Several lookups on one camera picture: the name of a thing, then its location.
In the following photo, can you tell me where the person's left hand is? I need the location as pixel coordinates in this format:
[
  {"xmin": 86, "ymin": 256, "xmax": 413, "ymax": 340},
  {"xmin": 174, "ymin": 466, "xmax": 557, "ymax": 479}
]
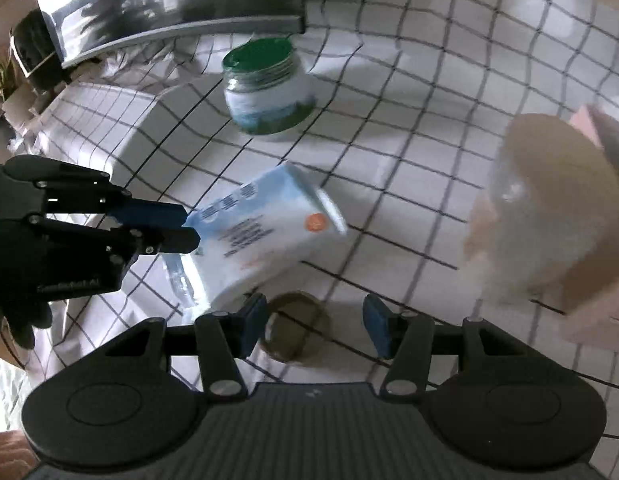
[{"xmin": 0, "ymin": 295, "xmax": 53, "ymax": 351}]

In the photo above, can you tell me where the brown tape roll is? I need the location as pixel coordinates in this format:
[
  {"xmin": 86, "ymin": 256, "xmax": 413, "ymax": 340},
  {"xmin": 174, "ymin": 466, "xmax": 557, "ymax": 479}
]
[{"xmin": 264, "ymin": 291, "xmax": 334, "ymax": 363}]

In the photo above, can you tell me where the light blue wet wipes packet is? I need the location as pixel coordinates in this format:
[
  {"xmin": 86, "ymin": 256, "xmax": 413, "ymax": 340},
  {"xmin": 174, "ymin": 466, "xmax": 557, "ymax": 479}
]
[{"xmin": 164, "ymin": 161, "xmax": 347, "ymax": 322}]

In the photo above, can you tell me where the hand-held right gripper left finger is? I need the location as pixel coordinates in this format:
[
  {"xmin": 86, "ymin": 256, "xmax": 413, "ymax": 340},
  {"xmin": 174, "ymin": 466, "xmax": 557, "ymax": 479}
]
[{"xmin": 107, "ymin": 292, "xmax": 269, "ymax": 396}]

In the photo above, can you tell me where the clear plastic container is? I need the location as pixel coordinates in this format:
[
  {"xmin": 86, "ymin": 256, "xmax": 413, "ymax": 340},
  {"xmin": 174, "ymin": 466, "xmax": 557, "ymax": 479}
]
[{"xmin": 464, "ymin": 112, "xmax": 619, "ymax": 311}]

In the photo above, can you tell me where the green potted plant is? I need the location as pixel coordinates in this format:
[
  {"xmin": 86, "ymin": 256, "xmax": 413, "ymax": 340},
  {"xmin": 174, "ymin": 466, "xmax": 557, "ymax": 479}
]
[{"xmin": 0, "ymin": 45, "xmax": 21, "ymax": 116}]

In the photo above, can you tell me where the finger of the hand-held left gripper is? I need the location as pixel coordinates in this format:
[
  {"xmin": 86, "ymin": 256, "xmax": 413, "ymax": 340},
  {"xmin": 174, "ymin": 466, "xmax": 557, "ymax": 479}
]
[
  {"xmin": 104, "ymin": 225, "xmax": 201, "ymax": 261},
  {"xmin": 97, "ymin": 187, "xmax": 189, "ymax": 228}
]

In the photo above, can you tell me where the dark screen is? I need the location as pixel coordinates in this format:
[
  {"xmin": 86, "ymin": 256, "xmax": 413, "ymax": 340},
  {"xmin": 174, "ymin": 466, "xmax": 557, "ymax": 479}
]
[{"xmin": 12, "ymin": 10, "xmax": 70, "ymax": 91}]

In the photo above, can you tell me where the green-lidded glass jar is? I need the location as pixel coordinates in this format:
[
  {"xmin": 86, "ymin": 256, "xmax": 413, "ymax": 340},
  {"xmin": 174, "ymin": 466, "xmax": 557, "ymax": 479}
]
[{"xmin": 222, "ymin": 37, "xmax": 315, "ymax": 136}]

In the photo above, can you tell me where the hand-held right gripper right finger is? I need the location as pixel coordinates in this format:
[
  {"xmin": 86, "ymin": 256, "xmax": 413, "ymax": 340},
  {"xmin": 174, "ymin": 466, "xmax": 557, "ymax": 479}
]
[{"xmin": 363, "ymin": 294, "xmax": 510, "ymax": 396}]

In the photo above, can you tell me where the pink box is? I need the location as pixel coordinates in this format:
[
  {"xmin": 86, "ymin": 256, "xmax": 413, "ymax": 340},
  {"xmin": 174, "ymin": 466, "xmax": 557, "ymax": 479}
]
[{"xmin": 564, "ymin": 104, "xmax": 619, "ymax": 346}]

